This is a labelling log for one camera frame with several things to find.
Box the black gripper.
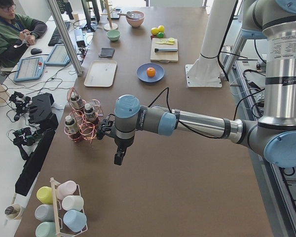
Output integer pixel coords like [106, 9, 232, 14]
[96, 114, 126, 165]

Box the tea bottle left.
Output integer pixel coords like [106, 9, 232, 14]
[70, 94, 85, 110]

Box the paper cup with utensils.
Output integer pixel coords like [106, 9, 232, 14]
[4, 203, 25, 220]

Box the teach pendant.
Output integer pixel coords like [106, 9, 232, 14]
[45, 44, 70, 67]
[13, 57, 44, 82]

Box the wooden cup rack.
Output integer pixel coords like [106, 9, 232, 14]
[50, 177, 88, 237]

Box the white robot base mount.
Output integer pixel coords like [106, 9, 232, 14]
[185, 0, 238, 87]

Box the tea bottle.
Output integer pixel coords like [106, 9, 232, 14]
[84, 103, 99, 125]
[65, 115, 82, 142]
[70, 94, 85, 110]

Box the mint green cup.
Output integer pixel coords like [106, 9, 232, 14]
[35, 222, 56, 237]

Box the teach pendant near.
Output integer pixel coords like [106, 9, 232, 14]
[13, 57, 44, 82]

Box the grey cup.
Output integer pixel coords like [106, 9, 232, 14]
[35, 204, 54, 222]

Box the teach pendant far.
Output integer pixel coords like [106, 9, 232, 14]
[45, 44, 70, 67]

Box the green bowl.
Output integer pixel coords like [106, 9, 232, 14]
[107, 30, 120, 41]

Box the yellow lemon lower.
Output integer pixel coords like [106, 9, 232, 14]
[157, 25, 165, 33]

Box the pink bowl with ice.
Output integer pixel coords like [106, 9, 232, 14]
[126, 11, 145, 28]

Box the person in green jacket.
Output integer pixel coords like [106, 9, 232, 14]
[0, 0, 47, 68]

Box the wooden stand round base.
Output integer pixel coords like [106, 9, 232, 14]
[101, 0, 118, 32]

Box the yellow cup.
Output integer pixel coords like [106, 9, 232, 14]
[37, 186, 53, 204]

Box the orange fruit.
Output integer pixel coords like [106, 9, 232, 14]
[146, 67, 156, 77]

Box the yellow lemon upper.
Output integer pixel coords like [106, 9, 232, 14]
[150, 28, 159, 36]

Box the white cup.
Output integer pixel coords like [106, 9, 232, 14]
[62, 195, 84, 211]

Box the tea bottle front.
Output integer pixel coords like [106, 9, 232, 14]
[65, 115, 82, 142]

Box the black keyboard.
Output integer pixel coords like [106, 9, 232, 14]
[48, 21, 70, 46]

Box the tea bottle right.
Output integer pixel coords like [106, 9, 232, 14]
[84, 103, 99, 125]

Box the yellow lemon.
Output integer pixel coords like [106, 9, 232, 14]
[150, 28, 159, 36]
[157, 25, 165, 33]

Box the light blue cup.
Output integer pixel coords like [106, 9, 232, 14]
[63, 209, 87, 232]

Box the yellow plastic knife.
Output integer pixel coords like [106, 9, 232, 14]
[155, 40, 175, 45]

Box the cream rabbit tray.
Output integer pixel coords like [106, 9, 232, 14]
[84, 60, 117, 87]

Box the black computer mouse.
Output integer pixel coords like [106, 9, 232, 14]
[31, 48, 42, 55]

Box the steel ice scoop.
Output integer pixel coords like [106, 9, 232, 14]
[118, 11, 140, 19]

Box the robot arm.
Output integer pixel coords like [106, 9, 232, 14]
[97, 0, 296, 168]

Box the green lime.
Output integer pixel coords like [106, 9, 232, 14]
[156, 32, 164, 38]

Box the copper wire bottle rack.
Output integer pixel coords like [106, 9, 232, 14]
[64, 87, 104, 143]

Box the blue round plate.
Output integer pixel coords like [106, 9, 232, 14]
[136, 63, 165, 83]

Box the aluminium frame post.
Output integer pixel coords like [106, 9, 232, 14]
[47, 0, 83, 76]

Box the steel muddler black tip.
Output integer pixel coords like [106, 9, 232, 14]
[154, 48, 178, 53]

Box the grey folded cloth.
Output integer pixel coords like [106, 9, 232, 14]
[99, 47, 115, 58]

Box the black monitor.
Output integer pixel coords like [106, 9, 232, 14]
[80, 0, 100, 33]

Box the pink cup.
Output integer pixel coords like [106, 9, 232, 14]
[56, 180, 77, 200]

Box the bamboo cutting board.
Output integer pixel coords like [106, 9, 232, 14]
[150, 38, 179, 63]

